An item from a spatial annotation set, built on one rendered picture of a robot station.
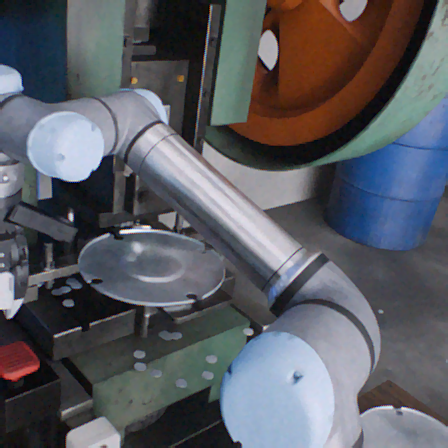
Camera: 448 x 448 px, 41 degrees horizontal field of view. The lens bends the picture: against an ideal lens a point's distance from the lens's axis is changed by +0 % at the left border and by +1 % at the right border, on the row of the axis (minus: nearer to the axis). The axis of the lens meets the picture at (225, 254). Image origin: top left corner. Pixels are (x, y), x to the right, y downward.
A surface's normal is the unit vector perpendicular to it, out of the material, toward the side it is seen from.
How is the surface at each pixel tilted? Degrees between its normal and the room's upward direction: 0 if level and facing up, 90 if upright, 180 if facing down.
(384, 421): 0
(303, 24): 90
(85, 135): 88
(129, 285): 0
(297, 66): 90
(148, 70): 90
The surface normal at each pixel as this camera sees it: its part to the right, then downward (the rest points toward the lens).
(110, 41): 0.65, 0.45
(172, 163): -0.07, -0.22
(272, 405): -0.56, 0.21
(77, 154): 0.83, 0.37
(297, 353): 0.23, -0.79
